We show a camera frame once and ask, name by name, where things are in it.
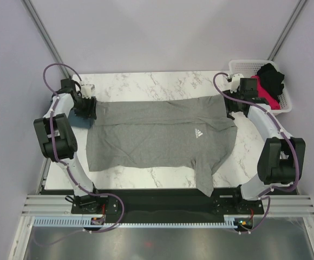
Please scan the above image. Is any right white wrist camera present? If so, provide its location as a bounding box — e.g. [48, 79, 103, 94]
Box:
[226, 73, 244, 94]

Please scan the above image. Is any left corner aluminium post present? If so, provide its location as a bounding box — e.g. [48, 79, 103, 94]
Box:
[21, 0, 63, 63]

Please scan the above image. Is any corner aluminium post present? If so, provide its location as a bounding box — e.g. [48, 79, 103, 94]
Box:
[267, 0, 309, 61]
[21, 0, 63, 63]

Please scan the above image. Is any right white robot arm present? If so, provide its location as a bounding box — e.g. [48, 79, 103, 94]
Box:
[222, 74, 306, 213]

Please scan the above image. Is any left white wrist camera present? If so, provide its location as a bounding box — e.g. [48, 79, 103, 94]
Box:
[81, 84, 95, 99]

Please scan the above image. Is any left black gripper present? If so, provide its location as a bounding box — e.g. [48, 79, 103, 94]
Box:
[71, 96, 97, 120]

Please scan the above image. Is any aluminium frame rail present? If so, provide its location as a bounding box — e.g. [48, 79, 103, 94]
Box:
[22, 194, 314, 218]

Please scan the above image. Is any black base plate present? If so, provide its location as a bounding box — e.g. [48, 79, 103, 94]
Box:
[82, 187, 265, 223]

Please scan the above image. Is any black t shirt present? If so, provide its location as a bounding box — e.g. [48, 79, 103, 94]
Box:
[257, 63, 285, 101]

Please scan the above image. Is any white plastic basket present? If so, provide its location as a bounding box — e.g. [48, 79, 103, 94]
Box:
[228, 59, 293, 118]

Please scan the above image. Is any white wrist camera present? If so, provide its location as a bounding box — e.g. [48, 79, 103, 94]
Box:
[81, 84, 95, 99]
[226, 73, 244, 94]

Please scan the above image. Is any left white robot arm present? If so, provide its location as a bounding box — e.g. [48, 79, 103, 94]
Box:
[34, 79, 103, 214]

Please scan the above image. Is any right corner aluminium post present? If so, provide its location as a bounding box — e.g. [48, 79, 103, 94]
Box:
[267, 0, 309, 61]

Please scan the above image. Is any red t shirt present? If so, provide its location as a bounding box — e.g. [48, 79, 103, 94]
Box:
[251, 75, 280, 110]

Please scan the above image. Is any white slotted cable duct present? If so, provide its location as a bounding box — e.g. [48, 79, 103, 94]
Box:
[33, 214, 256, 228]

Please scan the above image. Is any folded blue t shirt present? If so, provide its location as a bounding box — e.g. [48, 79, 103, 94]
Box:
[68, 110, 94, 129]

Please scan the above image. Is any grey t shirt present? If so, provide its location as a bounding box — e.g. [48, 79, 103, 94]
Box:
[86, 95, 237, 196]

